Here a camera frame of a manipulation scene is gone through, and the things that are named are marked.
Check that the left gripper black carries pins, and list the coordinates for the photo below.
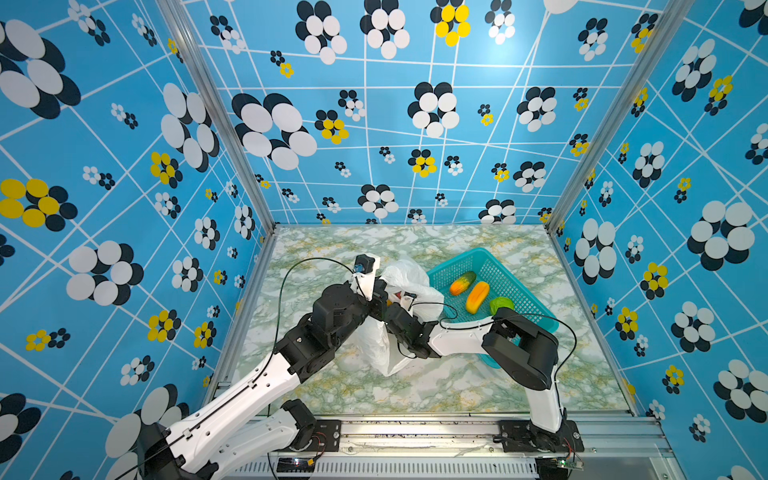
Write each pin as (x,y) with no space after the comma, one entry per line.
(379,300)

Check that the white plastic bag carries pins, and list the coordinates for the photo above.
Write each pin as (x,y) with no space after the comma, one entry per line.
(405,283)

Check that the green orange papaya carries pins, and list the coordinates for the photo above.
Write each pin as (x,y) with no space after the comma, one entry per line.
(462,283)

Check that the teal plastic basket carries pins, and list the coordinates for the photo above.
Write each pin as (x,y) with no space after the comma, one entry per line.
(502,284)

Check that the orange yellow mango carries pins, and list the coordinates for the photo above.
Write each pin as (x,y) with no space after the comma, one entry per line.
(476,297)

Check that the green fruit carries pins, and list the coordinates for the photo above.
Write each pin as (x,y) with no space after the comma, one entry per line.
(500,303)

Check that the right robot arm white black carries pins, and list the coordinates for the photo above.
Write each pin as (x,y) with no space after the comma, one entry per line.
(524,350)

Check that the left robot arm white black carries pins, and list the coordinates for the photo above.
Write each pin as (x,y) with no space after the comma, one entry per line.
(222,436)

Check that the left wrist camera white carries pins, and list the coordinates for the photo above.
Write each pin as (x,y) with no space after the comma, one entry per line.
(364,275)

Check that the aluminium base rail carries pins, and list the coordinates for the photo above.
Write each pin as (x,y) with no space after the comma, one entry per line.
(450,447)

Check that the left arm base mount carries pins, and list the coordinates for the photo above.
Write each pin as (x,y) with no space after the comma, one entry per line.
(312,435)

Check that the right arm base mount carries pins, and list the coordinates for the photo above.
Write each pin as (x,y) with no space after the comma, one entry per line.
(523,436)

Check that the left aluminium corner post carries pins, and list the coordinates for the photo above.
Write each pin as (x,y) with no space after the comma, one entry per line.
(180,28)

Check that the aluminium corner post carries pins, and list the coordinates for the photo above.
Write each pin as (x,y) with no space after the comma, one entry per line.
(180,28)
(670,21)

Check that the right aluminium corner post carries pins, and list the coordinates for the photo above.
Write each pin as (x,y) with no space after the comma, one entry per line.
(670,21)

